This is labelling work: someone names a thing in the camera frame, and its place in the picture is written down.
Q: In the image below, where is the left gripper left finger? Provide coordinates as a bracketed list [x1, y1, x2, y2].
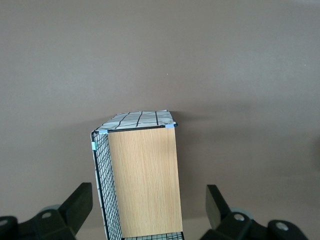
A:
[0, 182, 94, 240]

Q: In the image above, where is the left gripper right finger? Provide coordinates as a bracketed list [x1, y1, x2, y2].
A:
[199, 184, 312, 240]

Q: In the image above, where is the wire basket with wooden shelf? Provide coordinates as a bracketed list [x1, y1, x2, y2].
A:
[89, 109, 186, 240]

